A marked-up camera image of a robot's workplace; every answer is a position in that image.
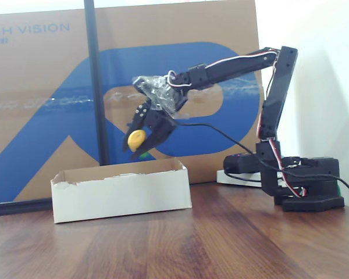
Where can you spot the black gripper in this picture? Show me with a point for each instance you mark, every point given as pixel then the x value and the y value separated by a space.
pixel 152 116

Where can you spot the yellow bottle with green cap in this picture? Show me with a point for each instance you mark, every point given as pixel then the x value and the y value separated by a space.
pixel 136 139

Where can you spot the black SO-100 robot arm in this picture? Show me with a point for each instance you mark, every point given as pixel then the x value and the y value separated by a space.
pixel 279 101

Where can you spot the white cardboard box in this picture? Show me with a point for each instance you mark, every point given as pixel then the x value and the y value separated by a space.
pixel 119 197

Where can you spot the black metal pole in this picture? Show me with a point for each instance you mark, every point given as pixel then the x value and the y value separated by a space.
pixel 97 87

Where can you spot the black power adapter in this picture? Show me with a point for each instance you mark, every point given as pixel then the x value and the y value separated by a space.
pixel 240 164

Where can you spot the white power strip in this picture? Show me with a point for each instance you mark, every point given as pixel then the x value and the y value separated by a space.
pixel 235 180

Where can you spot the large brown blue cardboard carton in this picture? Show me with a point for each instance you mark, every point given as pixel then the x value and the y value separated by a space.
pixel 46 87

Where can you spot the black metal bar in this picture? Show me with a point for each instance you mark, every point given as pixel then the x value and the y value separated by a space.
pixel 17 207

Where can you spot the tape-wrapped camera on gripper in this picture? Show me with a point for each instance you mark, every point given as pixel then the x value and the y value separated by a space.
pixel 160 93

